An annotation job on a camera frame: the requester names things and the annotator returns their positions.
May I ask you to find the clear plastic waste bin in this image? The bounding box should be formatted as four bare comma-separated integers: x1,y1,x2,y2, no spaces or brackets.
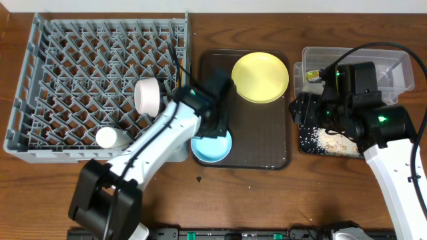
294,47,414,105

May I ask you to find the small white cup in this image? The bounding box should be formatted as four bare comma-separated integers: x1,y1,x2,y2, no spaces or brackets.
95,127,132,149

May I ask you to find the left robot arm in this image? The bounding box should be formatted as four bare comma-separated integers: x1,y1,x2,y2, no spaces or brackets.
68,70,236,240

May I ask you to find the white bowl with food scraps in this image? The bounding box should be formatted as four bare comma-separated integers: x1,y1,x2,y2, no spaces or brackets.
134,77,161,117

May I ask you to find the green yellow wrapper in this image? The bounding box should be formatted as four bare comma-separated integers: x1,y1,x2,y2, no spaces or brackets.
306,70,321,83

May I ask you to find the light blue bowl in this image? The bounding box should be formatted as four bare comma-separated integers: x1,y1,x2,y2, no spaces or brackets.
190,131,233,163

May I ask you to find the grey plastic dishwasher rack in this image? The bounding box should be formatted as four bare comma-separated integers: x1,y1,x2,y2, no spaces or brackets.
3,14,191,163

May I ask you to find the yellow round plate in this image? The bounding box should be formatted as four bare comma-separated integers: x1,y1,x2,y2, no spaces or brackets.
232,52,290,103

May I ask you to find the dark brown serving tray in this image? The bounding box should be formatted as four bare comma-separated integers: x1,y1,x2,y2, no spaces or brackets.
192,49,292,170

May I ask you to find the black waste tray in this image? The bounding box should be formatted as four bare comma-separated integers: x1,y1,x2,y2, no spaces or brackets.
298,123,366,159

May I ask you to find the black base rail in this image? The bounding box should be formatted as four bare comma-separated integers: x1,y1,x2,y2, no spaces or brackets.
66,228,397,240

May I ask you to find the spilled rice food waste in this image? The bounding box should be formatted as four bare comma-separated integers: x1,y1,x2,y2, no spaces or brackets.
300,125,363,157

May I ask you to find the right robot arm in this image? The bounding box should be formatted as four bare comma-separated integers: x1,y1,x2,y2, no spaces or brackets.
289,62,426,239

